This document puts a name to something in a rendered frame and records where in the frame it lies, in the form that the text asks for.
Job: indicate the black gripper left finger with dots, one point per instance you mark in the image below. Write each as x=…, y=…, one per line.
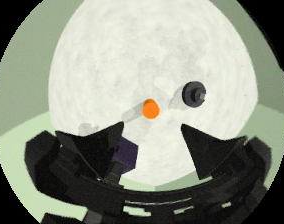
x=95, y=149

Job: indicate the orange tapered knob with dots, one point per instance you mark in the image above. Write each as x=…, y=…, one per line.
x=150, y=109

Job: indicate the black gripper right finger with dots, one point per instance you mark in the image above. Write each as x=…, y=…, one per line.
x=208, y=151

